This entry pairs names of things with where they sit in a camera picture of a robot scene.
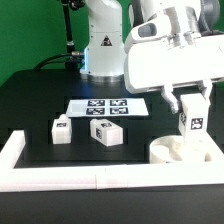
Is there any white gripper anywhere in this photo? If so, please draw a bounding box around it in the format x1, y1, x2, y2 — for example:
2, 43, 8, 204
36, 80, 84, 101
124, 35, 224, 114

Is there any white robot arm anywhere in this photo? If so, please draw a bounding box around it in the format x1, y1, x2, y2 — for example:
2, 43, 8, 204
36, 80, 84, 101
80, 0, 224, 112

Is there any paper sheet with markers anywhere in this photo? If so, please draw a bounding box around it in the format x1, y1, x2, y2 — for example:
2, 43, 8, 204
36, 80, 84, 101
66, 98, 149, 117

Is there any white U-shaped fence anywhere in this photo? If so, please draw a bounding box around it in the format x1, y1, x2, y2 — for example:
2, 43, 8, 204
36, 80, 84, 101
0, 130, 224, 192

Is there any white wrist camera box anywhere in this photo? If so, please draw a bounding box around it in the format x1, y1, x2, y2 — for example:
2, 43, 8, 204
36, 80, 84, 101
124, 16, 171, 53

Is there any black cable bundle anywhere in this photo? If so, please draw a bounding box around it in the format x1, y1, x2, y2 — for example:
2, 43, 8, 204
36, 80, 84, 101
33, 50, 85, 71

